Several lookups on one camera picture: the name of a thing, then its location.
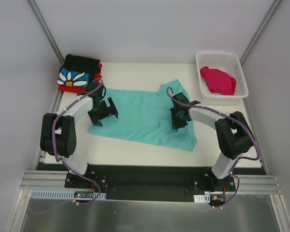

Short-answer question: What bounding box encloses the teal t shirt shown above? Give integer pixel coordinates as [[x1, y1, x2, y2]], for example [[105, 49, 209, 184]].
[[87, 79, 197, 152]]

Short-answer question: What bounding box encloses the white plastic basket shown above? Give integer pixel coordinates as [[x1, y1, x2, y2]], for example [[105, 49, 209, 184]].
[[195, 51, 249, 102]]

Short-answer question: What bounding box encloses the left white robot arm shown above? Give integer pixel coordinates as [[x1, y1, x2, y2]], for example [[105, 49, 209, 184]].
[[40, 79, 118, 188]]

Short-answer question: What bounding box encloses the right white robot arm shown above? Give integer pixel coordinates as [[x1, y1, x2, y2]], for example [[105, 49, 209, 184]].
[[170, 92, 255, 192]]

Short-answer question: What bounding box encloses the red folded t shirt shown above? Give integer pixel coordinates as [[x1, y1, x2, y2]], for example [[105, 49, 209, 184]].
[[57, 72, 102, 93]]

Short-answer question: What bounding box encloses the magenta t shirt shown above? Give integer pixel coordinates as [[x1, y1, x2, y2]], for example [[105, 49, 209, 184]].
[[200, 66, 237, 96]]

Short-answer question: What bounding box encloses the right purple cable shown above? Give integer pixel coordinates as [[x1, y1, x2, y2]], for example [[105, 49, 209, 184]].
[[166, 87, 261, 212]]

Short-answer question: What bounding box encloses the purple cable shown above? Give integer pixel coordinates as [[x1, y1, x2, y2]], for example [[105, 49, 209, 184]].
[[166, 87, 261, 212], [30, 78, 104, 215]]

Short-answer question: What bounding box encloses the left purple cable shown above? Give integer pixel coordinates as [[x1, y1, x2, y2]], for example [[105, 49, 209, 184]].
[[30, 78, 104, 215]]

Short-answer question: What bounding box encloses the right white cable duct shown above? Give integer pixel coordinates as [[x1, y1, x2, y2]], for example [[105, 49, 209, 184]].
[[193, 194, 210, 203]]

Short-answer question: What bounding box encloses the white cable duct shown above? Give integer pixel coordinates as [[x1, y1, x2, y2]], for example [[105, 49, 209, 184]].
[[31, 190, 106, 201], [193, 194, 210, 203]]

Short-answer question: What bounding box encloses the left white cable duct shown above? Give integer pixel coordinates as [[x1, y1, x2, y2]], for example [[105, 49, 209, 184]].
[[31, 190, 106, 201]]

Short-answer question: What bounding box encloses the left aluminium frame post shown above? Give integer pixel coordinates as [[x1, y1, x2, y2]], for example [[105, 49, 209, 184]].
[[27, 0, 64, 65]]

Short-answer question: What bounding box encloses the aluminium frame post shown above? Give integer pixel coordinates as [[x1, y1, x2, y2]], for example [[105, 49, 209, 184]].
[[27, 0, 64, 65], [240, 0, 283, 65]]

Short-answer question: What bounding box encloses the right aluminium frame post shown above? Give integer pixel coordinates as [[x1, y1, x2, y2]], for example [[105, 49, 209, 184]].
[[240, 0, 283, 65]]

